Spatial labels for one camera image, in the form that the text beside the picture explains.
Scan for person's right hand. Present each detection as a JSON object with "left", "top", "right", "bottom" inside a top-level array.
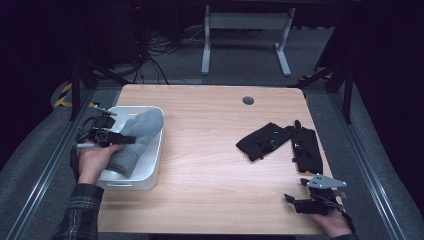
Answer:
[{"left": 308, "top": 209, "right": 353, "bottom": 238}]

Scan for person's left hand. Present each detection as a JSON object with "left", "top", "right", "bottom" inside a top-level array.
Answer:
[{"left": 77, "top": 143, "right": 124, "bottom": 185}]

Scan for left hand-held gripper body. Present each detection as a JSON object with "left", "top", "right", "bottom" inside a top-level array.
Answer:
[{"left": 75, "top": 105, "right": 126, "bottom": 149}]

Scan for white metal table frame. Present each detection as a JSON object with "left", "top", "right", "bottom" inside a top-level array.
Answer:
[{"left": 200, "top": 4, "right": 297, "bottom": 78}]

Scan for aluminium floor rail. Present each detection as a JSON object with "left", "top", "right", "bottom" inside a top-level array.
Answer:
[
  {"left": 328, "top": 93, "right": 407, "bottom": 240},
  {"left": 6, "top": 89, "right": 98, "bottom": 240}
]

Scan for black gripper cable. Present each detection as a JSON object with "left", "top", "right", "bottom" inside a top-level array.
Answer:
[{"left": 333, "top": 204, "right": 357, "bottom": 235}]

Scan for black metal stand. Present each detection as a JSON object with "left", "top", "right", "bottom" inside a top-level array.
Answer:
[
  {"left": 288, "top": 61, "right": 355, "bottom": 125},
  {"left": 68, "top": 58, "right": 131, "bottom": 122}
]

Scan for white plastic bin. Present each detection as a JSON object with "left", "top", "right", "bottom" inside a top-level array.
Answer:
[{"left": 96, "top": 105, "right": 165, "bottom": 192}]

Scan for bundle of black cables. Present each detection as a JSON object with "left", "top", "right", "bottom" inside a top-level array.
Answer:
[{"left": 132, "top": 3, "right": 208, "bottom": 85}]

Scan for yellow and black striped tape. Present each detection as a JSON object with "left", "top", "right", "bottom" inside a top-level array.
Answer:
[{"left": 53, "top": 82, "right": 100, "bottom": 109}]

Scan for grey sock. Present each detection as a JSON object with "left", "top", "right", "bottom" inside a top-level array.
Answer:
[{"left": 105, "top": 108, "right": 164, "bottom": 179}]

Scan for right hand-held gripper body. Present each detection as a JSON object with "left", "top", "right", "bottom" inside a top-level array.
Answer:
[{"left": 294, "top": 173, "right": 348, "bottom": 216}]

